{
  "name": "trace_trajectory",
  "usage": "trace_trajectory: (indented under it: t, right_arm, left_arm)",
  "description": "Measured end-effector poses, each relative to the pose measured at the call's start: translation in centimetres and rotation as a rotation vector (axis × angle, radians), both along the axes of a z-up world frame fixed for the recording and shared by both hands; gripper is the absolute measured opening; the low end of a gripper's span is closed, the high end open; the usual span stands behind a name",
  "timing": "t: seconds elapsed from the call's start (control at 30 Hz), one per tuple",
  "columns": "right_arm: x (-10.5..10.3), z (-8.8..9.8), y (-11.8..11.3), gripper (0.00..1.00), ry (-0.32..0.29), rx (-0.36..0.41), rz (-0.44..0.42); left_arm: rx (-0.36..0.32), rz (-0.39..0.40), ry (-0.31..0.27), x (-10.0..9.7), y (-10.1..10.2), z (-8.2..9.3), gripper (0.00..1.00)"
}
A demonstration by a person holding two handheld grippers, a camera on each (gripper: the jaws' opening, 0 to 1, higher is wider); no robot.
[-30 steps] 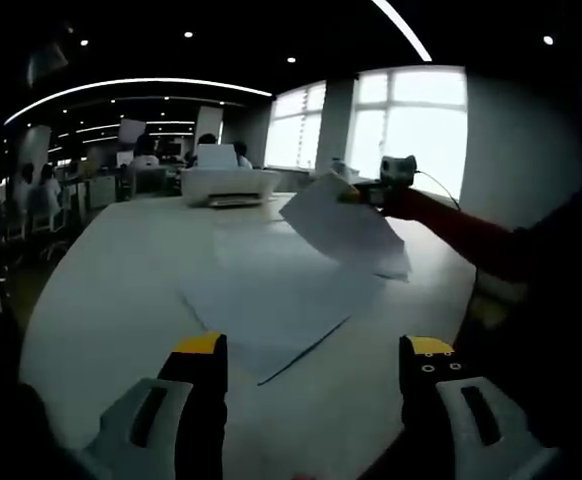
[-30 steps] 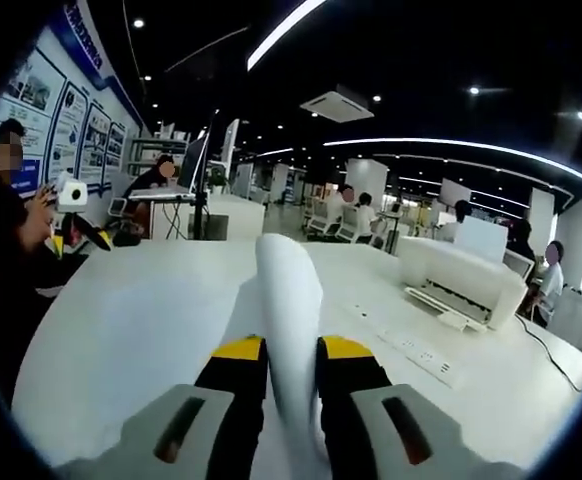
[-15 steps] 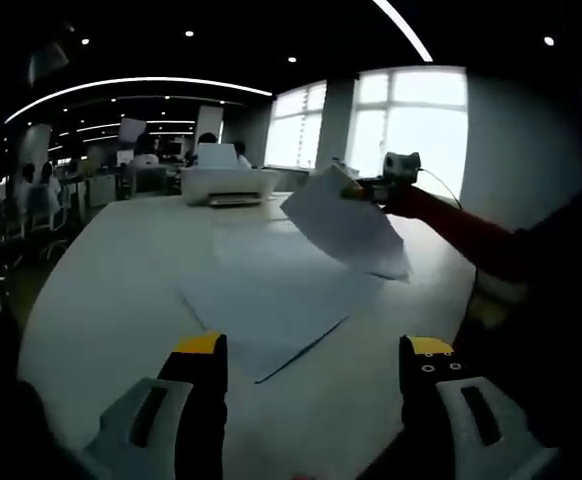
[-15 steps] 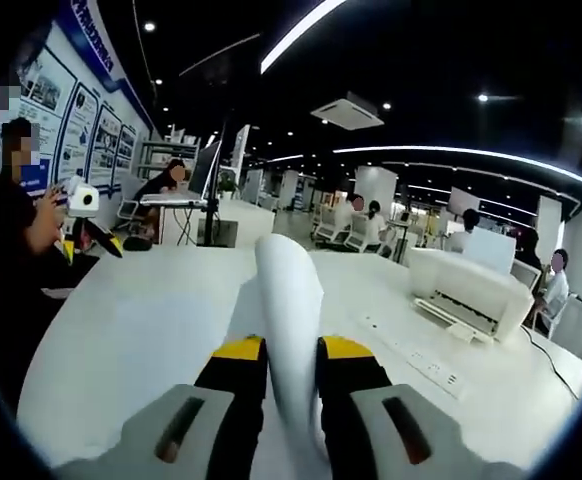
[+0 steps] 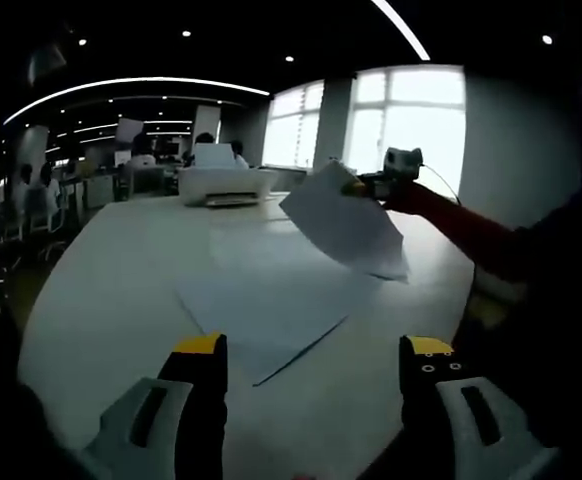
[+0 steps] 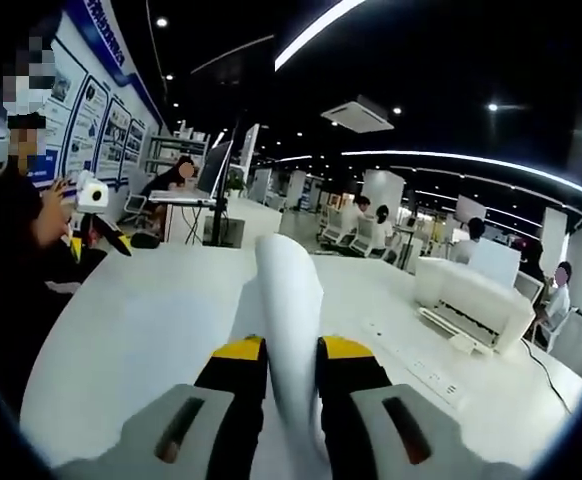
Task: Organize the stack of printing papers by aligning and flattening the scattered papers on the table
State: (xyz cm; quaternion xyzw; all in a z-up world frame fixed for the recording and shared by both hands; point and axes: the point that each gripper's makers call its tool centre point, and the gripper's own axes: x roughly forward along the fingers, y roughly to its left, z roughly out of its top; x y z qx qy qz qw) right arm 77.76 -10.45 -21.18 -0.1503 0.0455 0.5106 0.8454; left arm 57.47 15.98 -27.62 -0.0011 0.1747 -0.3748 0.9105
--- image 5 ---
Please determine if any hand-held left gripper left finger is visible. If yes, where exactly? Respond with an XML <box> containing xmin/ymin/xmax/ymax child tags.
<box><xmin>81</xmin><ymin>331</ymin><xmax>229</xmax><ymax>480</ymax></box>

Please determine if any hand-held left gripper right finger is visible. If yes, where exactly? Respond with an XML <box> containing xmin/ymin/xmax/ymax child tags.
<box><xmin>398</xmin><ymin>333</ymin><xmax>565</xmax><ymax>480</ymax></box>

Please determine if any person's right hand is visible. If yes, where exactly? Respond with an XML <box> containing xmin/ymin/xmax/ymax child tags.
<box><xmin>379</xmin><ymin>180</ymin><xmax>445</xmax><ymax>217</ymax></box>

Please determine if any curved ceiling light strip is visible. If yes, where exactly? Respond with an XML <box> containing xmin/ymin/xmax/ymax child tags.
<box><xmin>370</xmin><ymin>0</ymin><xmax>431</xmax><ymax>62</ymax></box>
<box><xmin>3</xmin><ymin>76</ymin><xmax>271</xmax><ymax>126</ymax></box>

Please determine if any white table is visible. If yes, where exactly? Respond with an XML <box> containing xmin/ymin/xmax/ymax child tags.
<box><xmin>18</xmin><ymin>189</ymin><xmax>477</xmax><ymax>480</ymax></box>

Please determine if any white printer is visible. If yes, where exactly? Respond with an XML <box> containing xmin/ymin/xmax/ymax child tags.
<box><xmin>176</xmin><ymin>142</ymin><xmax>278</xmax><ymax>209</ymax></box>

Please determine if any person's dark clothed torso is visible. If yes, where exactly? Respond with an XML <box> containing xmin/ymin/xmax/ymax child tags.
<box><xmin>453</xmin><ymin>199</ymin><xmax>582</xmax><ymax>480</ymax></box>

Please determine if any white display board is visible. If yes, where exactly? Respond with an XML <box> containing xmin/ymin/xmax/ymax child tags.
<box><xmin>117</xmin><ymin>118</ymin><xmax>142</xmax><ymax>146</ymax></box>

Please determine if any ceiling air conditioner unit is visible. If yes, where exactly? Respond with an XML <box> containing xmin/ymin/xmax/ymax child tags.
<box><xmin>28</xmin><ymin>42</ymin><xmax>67</xmax><ymax>84</ymax></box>

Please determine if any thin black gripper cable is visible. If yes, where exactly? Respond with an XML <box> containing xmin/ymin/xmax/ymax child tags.
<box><xmin>420</xmin><ymin>163</ymin><xmax>461</xmax><ymax>204</ymax></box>

